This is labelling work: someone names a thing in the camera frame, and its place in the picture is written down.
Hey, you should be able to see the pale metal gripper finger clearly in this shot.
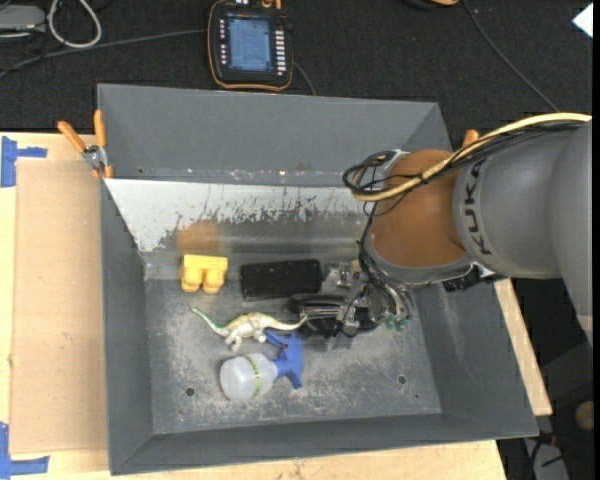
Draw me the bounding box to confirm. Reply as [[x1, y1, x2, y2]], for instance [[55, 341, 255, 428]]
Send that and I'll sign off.
[[325, 302, 358, 321], [326, 318, 363, 351]]

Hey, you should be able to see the black flat box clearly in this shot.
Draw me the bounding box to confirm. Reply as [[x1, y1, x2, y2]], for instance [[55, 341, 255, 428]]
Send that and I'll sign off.
[[239, 258, 325, 303]]

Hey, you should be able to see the grey metal bin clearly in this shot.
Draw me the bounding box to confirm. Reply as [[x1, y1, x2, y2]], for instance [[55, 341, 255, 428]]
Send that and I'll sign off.
[[95, 82, 540, 475]]

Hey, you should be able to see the pale green toy dinosaur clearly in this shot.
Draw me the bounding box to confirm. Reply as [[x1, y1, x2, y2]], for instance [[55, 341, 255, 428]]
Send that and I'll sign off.
[[190, 306, 309, 353]]

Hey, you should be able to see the clear spray bottle blue head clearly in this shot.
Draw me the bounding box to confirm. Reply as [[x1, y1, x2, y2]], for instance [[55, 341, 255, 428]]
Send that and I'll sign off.
[[219, 330, 305, 402]]

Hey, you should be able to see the yellow toy brick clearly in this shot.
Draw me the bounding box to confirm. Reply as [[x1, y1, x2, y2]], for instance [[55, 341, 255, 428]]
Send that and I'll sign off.
[[179, 253, 230, 295]]

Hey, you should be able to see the brown cardboard board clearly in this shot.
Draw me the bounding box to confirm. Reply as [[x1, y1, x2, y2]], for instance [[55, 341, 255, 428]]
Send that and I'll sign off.
[[8, 159, 112, 455]]

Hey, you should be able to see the black cylinder on white bracket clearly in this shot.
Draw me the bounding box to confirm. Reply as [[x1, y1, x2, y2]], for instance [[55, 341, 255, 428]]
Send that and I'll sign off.
[[441, 263, 501, 293]]

